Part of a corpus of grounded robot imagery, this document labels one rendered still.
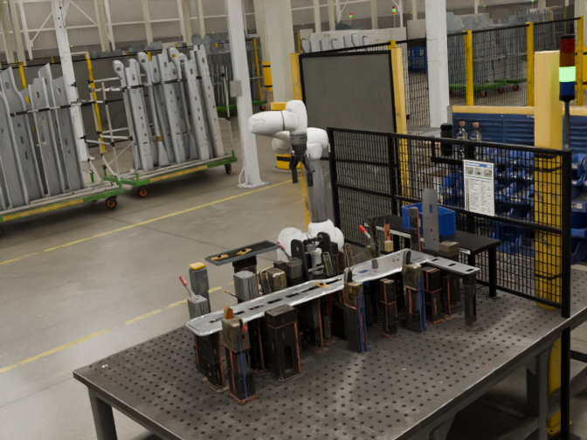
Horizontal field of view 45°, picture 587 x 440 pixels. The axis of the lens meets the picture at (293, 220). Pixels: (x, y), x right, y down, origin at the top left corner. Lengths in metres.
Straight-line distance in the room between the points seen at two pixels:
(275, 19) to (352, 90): 5.30
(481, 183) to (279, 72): 7.67
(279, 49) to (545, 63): 7.97
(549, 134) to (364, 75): 2.64
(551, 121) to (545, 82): 0.19
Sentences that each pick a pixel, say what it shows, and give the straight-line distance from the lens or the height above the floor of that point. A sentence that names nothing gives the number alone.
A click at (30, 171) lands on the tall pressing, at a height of 0.69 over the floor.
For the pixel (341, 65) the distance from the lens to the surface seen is 6.21.
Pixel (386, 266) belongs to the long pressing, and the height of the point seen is 1.00.
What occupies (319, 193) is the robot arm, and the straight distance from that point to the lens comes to 4.15.
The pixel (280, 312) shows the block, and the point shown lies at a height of 1.03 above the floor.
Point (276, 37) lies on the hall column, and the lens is 11.33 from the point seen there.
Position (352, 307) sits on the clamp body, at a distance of 3.40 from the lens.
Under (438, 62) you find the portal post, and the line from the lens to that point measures 8.04.
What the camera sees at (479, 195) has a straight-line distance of 3.99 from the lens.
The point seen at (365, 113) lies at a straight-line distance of 6.08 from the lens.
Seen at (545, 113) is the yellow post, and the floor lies 1.71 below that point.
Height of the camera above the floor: 2.23
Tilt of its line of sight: 15 degrees down
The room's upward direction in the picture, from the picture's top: 6 degrees counter-clockwise
